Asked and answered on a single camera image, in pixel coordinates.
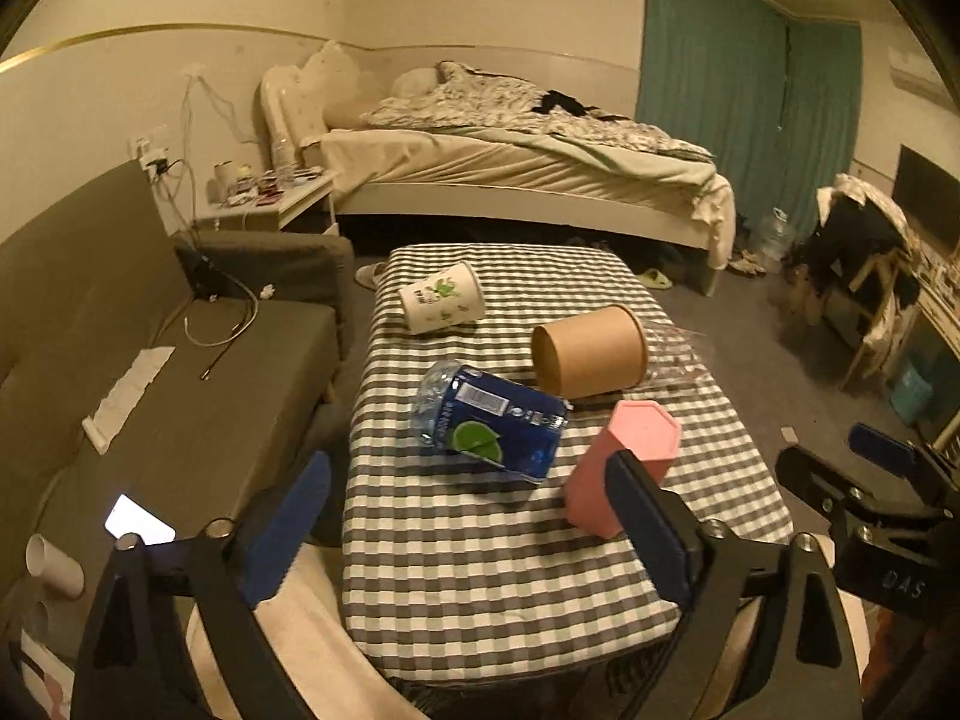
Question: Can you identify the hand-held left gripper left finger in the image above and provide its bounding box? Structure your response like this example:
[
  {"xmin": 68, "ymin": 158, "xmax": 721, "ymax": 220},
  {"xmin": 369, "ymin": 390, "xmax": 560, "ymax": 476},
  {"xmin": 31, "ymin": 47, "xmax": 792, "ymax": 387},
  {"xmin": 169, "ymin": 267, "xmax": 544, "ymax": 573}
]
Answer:
[{"xmin": 71, "ymin": 451, "xmax": 335, "ymax": 720}]

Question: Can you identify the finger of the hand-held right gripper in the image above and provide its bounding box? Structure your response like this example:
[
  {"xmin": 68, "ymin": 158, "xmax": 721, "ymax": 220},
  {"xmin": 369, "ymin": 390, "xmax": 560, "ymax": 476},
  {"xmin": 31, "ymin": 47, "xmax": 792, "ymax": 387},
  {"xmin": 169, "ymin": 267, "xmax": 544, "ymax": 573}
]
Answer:
[
  {"xmin": 849, "ymin": 422, "xmax": 960, "ymax": 511},
  {"xmin": 775, "ymin": 446, "xmax": 877, "ymax": 535}
]

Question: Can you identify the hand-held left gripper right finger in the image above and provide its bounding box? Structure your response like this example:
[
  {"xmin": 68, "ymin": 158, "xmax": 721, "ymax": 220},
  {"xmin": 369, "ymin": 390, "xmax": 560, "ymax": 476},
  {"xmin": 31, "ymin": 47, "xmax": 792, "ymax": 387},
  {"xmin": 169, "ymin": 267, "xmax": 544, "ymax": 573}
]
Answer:
[{"xmin": 604, "ymin": 448, "xmax": 865, "ymax": 720}]

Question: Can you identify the pink hexagonal cup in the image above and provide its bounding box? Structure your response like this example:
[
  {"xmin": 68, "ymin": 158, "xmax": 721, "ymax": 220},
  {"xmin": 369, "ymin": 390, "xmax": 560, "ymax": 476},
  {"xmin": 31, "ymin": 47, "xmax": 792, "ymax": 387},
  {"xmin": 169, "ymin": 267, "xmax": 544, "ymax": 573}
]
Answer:
[{"xmin": 564, "ymin": 400, "xmax": 683, "ymax": 539}]

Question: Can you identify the clear plastic cup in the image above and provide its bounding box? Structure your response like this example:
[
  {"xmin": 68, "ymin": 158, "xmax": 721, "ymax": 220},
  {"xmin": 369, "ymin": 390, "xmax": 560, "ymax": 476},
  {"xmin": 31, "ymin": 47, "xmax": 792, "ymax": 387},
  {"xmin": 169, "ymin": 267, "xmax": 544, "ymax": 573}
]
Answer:
[{"xmin": 641, "ymin": 319, "xmax": 711, "ymax": 396}]

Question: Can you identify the brown paper cup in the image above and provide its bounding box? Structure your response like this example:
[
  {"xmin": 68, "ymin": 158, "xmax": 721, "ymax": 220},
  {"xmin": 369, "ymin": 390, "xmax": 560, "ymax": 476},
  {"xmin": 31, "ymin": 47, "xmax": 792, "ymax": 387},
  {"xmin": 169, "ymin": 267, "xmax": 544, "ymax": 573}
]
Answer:
[{"xmin": 530, "ymin": 304, "xmax": 650, "ymax": 398}]

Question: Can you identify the white paper cup green print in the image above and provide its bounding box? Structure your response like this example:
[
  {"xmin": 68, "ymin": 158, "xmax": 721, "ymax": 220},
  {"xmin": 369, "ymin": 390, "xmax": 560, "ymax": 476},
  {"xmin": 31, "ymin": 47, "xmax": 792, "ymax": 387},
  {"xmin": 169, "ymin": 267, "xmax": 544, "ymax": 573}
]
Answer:
[{"xmin": 397, "ymin": 261, "xmax": 486, "ymax": 335}]

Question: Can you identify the blue bin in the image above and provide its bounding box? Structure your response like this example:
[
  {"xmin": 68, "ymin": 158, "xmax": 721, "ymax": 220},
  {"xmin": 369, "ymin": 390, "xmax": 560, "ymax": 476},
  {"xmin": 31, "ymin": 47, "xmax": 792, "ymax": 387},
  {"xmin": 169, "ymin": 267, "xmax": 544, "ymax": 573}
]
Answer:
[{"xmin": 892, "ymin": 358, "xmax": 935, "ymax": 425}]

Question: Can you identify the wooden chair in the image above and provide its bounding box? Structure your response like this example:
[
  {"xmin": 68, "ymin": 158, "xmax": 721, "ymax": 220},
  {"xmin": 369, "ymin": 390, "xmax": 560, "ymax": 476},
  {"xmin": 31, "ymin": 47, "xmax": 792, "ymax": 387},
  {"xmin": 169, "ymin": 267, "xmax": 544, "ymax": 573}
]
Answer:
[{"xmin": 795, "ymin": 172, "xmax": 925, "ymax": 392}]

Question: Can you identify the lit smartphone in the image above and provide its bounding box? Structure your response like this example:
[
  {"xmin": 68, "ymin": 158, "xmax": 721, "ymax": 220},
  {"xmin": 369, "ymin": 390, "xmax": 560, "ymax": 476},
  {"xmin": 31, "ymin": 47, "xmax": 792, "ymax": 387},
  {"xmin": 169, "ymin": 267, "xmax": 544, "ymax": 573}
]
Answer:
[{"xmin": 105, "ymin": 493, "xmax": 178, "ymax": 545}]

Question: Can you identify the grey checkered tablecloth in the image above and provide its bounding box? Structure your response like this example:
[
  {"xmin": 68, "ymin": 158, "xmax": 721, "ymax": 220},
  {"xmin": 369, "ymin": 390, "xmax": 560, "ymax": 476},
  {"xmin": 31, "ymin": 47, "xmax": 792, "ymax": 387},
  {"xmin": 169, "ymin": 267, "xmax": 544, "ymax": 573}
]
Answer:
[{"xmin": 341, "ymin": 242, "xmax": 794, "ymax": 683}]

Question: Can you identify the blue label plastic bottle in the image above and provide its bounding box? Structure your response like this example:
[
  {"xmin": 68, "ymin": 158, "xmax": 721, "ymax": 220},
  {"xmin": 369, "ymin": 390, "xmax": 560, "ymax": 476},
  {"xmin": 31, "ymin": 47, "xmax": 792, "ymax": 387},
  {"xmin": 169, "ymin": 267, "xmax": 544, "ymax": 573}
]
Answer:
[{"xmin": 411, "ymin": 360, "xmax": 572, "ymax": 482}]

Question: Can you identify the dark clothes pile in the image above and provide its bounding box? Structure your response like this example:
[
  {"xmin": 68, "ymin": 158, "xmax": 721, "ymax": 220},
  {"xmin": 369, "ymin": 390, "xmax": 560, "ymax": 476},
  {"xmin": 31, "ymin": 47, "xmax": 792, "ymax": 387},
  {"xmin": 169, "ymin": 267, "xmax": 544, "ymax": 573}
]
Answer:
[{"xmin": 799, "ymin": 184, "xmax": 912, "ymax": 295}]

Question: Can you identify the white paper towel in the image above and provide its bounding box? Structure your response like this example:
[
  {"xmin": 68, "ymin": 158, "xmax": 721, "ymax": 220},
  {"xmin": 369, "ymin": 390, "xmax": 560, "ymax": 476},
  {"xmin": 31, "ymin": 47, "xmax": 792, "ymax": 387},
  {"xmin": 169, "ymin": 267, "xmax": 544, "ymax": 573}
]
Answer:
[{"xmin": 81, "ymin": 346, "xmax": 176, "ymax": 455}]

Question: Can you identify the white paper tube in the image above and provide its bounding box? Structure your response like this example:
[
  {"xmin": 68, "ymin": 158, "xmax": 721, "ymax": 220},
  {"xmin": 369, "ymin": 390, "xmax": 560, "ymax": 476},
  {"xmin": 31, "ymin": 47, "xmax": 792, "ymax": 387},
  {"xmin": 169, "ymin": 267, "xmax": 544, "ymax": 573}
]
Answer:
[{"xmin": 25, "ymin": 535, "xmax": 88, "ymax": 600}]

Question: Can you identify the large clear water jug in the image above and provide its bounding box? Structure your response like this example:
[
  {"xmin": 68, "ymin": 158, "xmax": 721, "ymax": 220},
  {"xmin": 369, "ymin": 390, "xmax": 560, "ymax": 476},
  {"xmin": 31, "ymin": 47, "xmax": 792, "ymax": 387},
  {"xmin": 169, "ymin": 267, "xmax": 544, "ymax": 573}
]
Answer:
[{"xmin": 754, "ymin": 206, "xmax": 796, "ymax": 265}]

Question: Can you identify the black television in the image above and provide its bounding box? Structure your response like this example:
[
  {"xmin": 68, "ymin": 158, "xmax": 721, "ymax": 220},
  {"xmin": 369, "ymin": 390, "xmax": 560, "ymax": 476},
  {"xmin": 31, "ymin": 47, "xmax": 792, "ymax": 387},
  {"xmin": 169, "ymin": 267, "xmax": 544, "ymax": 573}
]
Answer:
[{"xmin": 892, "ymin": 144, "xmax": 960, "ymax": 257}]

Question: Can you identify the grey sofa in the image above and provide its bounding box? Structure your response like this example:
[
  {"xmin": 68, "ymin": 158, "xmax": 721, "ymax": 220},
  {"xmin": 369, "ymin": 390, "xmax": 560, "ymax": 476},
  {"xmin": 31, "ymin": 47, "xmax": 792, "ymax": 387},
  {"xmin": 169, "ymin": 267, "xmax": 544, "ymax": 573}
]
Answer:
[{"xmin": 0, "ymin": 159, "xmax": 357, "ymax": 665}]

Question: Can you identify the white bedside table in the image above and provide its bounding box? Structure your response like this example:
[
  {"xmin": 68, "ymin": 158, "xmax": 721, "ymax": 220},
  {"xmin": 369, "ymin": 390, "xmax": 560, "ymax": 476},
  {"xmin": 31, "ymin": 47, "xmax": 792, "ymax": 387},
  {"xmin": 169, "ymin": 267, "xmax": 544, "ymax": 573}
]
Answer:
[{"xmin": 191, "ymin": 167, "xmax": 338, "ymax": 239}]

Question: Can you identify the clear bottle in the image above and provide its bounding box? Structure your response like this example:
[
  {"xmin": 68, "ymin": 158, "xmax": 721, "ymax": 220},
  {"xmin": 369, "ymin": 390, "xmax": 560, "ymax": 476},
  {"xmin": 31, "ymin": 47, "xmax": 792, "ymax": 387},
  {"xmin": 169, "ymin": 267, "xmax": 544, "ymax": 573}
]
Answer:
[{"xmin": 271, "ymin": 131, "xmax": 298, "ymax": 185}]

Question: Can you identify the white air conditioner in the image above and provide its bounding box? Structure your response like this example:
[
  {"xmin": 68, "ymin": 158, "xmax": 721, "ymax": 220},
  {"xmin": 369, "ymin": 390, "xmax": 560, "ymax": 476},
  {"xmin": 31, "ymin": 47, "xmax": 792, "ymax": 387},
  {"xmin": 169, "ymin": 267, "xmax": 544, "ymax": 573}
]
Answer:
[{"xmin": 887, "ymin": 46, "xmax": 955, "ymax": 104}]

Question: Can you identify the white bed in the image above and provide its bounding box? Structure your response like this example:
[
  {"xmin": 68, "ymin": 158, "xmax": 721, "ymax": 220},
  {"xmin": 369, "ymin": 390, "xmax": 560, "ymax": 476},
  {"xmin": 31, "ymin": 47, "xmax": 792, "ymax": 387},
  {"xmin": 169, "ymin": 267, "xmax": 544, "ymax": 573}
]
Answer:
[{"xmin": 259, "ymin": 40, "xmax": 737, "ymax": 297}]

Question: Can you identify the green curtain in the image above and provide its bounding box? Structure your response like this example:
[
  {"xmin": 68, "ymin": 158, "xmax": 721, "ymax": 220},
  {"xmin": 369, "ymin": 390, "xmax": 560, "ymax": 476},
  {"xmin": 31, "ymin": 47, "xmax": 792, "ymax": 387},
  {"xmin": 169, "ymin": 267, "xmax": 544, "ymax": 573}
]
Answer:
[{"xmin": 636, "ymin": 0, "xmax": 863, "ymax": 182}]

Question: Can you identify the black garment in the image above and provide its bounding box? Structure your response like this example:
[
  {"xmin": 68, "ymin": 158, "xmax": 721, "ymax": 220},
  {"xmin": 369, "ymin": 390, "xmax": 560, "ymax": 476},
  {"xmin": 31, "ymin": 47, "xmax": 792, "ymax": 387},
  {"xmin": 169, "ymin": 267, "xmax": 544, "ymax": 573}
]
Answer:
[{"xmin": 536, "ymin": 90, "xmax": 602, "ymax": 118}]

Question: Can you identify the patterned blanket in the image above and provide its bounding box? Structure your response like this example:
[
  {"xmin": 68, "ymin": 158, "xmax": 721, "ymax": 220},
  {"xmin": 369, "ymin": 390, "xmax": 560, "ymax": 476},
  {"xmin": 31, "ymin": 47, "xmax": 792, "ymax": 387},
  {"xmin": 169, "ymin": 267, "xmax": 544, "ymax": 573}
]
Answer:
[{"xmin": 360, "ymin": 60, "xmax": 717, "ymax": 164}]

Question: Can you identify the beige pillow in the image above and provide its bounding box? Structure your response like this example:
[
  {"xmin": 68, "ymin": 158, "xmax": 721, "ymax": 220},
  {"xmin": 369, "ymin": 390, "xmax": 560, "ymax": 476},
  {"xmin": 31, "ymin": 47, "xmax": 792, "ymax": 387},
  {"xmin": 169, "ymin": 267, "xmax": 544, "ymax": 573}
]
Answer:
[{"xmin": 322, "ymin": 67, "xmax": 445, "ymax": 128}]

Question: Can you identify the white cable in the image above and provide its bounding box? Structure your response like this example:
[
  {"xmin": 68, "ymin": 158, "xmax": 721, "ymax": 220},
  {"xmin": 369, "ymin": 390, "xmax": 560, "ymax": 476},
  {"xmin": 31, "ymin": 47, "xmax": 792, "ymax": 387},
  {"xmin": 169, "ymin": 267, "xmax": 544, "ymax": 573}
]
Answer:
[{"xmin": 184, "ymin": 287, "xmax": 260, "ymax": 348}]

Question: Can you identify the wall power socket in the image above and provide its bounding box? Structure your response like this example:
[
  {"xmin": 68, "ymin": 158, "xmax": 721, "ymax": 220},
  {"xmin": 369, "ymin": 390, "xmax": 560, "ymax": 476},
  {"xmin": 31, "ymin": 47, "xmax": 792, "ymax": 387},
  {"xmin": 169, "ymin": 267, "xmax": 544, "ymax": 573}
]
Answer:
[{"xmin": 129, "ymin": 131, "xmax": 170, "ymax": 182}]

